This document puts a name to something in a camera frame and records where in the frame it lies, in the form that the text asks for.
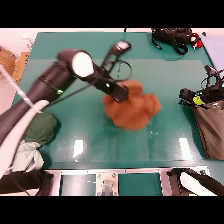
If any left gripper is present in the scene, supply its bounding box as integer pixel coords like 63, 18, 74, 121
104, 79, 131, 103

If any orange garment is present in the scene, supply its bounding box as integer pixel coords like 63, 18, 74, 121
101, 79, 163, 131

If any dark green garment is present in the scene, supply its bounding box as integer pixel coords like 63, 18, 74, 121
24, 111, 60, 148

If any red garment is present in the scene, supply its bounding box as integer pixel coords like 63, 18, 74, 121
190, 32, 205, 50

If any white garment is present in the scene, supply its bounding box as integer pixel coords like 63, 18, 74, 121
10, 139, 46, 174

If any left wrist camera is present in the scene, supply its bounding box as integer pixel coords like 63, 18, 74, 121
101, 39, 132, 80

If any silver frame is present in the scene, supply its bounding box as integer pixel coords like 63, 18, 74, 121
43, 167, 212, 197

